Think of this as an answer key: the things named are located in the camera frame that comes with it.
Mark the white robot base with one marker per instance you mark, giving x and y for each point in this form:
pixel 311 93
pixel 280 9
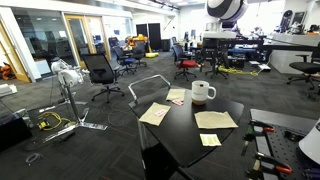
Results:
pixel 311 143

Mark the flat yellow object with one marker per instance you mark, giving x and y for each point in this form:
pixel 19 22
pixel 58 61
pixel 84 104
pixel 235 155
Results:
pixel 152 55

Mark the large brown paper envelope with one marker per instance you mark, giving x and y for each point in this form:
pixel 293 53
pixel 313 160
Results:
pixel 175 94

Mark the pink sticky note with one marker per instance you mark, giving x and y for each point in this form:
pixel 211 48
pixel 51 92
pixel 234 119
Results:
pixel 177 102

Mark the brown envelope with pink note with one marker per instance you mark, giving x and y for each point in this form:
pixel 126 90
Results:
pixel 150 116

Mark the red seat office chair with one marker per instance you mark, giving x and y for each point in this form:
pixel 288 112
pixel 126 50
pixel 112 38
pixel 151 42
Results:
pixel 185 63

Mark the white mug with cork base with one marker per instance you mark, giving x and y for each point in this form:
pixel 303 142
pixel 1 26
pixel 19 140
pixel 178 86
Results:
pixel 200 91

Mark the blue office chair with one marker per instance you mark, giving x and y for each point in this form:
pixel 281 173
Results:
pixel 125 60

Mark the grey table leg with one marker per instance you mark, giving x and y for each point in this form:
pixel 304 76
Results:
pixel 142 136

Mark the black cabinet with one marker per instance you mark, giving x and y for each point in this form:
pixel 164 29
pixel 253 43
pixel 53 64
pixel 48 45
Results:
pixel 154 35

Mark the orange machine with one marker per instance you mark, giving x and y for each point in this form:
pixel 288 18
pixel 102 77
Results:
pixel 135 40

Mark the plain brown paper envelope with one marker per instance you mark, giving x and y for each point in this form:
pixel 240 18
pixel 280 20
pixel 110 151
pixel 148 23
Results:
pixel 215 120

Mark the black mesh office chair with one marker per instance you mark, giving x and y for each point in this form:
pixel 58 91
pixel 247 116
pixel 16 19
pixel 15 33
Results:
pixel 98 70

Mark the yellow green paper packet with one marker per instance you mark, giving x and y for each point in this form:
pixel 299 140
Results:
pixel 210 140

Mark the white light on metal stand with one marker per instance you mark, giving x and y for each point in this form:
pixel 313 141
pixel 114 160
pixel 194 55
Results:
pixel 68 78

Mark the black desk with equipment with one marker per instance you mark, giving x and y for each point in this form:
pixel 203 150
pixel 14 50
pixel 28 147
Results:
pixel 246 53

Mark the wooden framed glass door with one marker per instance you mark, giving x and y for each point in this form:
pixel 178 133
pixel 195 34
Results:
pixel 78 36

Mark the white counter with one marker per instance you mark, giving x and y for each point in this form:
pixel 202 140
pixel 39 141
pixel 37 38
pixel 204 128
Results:
pixel 286 60

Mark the black perforated robot stand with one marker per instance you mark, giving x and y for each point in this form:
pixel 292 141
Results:
pixel 286 151

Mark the flat white box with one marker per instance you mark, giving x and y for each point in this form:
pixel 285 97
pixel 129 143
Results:
pixel 7 90

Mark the black box on floor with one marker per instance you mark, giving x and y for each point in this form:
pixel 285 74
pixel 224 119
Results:
pixel 13 133

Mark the small orange robot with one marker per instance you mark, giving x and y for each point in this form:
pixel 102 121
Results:
pixel 6 70

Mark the small black bracket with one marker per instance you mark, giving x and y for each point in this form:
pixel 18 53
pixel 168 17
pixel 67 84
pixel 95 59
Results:
pixel 292 136

